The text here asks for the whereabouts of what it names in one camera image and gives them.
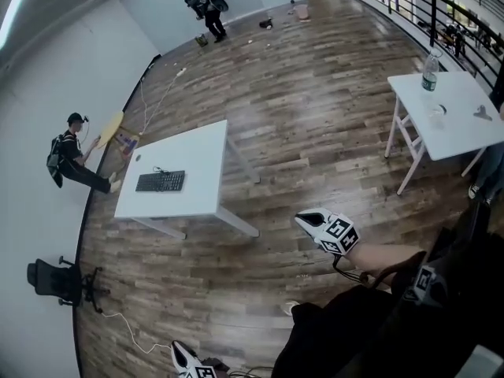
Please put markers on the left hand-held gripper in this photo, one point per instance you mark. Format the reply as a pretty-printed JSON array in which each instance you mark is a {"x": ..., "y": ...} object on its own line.
[{"x": 201, "y": 372}]

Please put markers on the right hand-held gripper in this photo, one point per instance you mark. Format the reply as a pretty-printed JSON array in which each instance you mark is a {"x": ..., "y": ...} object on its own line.
[{"x": 338, "y": 234}]

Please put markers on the black keyboard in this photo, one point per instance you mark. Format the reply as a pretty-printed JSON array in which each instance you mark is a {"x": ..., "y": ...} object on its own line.
[{"x": 159, "y": 181}]

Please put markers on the person's right forearm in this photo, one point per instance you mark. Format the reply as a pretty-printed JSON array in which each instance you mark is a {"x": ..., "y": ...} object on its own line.
[{"x": 378, "y": 262}]

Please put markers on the person's white shoe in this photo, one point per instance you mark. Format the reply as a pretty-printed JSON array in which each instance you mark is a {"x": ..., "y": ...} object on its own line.
[{"x": 289, "y": 308}]

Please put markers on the person's black clothing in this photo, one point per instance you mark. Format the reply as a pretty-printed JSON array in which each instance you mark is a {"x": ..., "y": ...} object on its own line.
[{"x": 354, "y": 329}]

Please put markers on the patterned white chest box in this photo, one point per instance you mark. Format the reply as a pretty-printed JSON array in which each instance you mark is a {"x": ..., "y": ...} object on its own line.
[{"x": 425, "y": 284}]

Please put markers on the white rectangular table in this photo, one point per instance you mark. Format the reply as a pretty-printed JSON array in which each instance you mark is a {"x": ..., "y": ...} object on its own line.
[{"x": 189, "y": 148}]

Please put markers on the black office chair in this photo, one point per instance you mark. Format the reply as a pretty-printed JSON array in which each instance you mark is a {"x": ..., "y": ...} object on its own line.
[{"x": 51, "y": 280}]

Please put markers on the clear plastic cup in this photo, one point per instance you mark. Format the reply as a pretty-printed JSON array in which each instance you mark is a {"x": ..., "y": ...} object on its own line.
[{"x": 436, "y": 118}]

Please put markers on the white table with pink legs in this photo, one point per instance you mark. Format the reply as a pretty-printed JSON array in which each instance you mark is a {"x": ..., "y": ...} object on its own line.
[{"x": 460, "y": 132}]

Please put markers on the clear water bottle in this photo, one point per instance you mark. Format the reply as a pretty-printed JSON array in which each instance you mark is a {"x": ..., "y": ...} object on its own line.
[{"x": 430, "y": 77}]

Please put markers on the grey clip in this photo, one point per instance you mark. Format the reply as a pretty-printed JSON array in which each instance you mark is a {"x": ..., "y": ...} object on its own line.
[{"x": 482, "y": 112}]

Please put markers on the white power strip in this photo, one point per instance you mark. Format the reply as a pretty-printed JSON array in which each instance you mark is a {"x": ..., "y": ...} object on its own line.
[{"x": 180, "y": 73}]

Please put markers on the small black bag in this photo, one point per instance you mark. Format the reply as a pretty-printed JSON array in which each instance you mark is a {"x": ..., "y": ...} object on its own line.
[{"x": 265, "y": 23}]

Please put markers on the pink bucket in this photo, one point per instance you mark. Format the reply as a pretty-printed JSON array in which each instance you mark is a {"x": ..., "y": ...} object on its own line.
[{"x": 302, "y": 11}]

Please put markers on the green bag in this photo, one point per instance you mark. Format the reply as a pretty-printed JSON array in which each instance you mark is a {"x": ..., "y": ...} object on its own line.
[{"x": 201, "y": 41}]

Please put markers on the yellow round table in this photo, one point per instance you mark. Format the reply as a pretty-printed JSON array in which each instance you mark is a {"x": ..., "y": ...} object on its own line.
[{"x": 110, "y": 126}]

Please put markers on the black metal railing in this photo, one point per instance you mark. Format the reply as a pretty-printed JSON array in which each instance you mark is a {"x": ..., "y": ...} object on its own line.
[{"x": 435, "y": 14}]

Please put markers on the ceiling light strip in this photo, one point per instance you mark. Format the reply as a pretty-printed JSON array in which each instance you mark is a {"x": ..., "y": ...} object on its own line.
[{"x": 13, "y": 10}]

